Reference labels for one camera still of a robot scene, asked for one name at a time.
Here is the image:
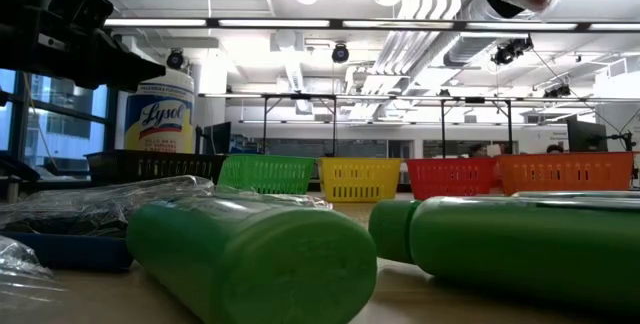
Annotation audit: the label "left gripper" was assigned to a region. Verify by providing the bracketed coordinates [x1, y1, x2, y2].
[22, 0, 166, 94]

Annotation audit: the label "clear utensil packets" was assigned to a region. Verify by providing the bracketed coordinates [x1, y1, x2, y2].
[0, 235, 69, 315]

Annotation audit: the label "green travel bottle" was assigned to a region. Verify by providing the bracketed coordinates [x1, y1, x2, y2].
[514, 190, 640, 200]
[368, 194, 640, 315]
[124, 194, 379, 324]

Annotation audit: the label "Lysol wipes canister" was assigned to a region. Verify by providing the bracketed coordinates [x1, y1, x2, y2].
[123, 66, 196, 155]

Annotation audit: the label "black plastic basket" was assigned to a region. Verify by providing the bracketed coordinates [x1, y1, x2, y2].
[83, 149, 229, 185]

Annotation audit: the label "black computer monitor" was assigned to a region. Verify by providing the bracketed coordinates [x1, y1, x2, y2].
[566, 118, 609, 154]
[202, 121, 233, 155]

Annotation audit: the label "long ceiling light strip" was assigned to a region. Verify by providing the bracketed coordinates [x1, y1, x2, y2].
[102, 17, 640, 33]

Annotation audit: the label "green plastic basket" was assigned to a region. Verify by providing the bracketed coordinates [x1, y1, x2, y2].
[217, 153, 317, 196]

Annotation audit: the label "pinkish red plastic basket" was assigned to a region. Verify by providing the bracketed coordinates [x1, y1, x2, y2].
[405, 157, 499, 201]

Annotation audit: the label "orange plastic basket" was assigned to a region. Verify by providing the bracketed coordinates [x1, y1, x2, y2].
[494, 151, 635, 196]

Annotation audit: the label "bagged black comb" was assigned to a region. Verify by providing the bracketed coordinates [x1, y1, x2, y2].
[209, 183, 335, 211]

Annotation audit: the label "yellow plastic basket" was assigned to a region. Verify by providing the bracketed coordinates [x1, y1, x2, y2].
[317, 156, 404, 203]

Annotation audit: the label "black ceiling-mounted camera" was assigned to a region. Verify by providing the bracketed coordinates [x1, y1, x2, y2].
[165, 48, 186, 70]
[490, 35, 535, 67]
[330, 42, 350, 64]
[543, 83, 572, 99]

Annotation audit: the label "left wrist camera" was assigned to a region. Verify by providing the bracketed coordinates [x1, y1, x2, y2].
[59, 0, 115, 31]

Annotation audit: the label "black metal frame stand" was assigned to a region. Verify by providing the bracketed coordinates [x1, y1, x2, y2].
[439, 96, 515, 159]
[259, 92, 339, 158]

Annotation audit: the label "bagged black hair ties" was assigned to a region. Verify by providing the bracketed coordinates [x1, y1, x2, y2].
[0, 174, 216, 238]

